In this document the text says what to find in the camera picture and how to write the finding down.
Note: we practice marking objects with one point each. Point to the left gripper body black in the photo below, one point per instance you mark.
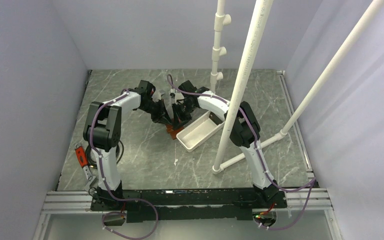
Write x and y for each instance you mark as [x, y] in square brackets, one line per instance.
[154, 108]

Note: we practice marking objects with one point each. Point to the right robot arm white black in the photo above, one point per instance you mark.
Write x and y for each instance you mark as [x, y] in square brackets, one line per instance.
[245, 135]

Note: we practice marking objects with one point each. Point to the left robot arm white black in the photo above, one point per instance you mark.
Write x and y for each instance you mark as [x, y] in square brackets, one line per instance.
[102, 130]

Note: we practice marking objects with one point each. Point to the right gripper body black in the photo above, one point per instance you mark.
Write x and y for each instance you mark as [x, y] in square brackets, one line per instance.
[183, 111]

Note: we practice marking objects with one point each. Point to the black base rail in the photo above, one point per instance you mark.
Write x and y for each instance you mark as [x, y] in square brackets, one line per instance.
[178, 204]

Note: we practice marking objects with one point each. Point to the red handled pliers tool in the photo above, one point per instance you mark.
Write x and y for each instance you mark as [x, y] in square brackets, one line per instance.
[84, 164]

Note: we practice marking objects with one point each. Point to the brown leather card holder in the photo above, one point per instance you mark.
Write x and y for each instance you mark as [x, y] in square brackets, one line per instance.
[173, 132]

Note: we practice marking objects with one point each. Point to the white rectangular plastic tray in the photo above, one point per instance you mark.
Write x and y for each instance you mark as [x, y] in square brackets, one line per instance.
[198, 132]

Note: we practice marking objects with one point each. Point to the white PVC pipe frame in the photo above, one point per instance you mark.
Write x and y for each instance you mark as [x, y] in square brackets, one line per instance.
[287, 24]

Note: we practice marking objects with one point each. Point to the aluminium frame rail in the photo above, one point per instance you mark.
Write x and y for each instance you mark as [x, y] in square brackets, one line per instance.
[307, 197]

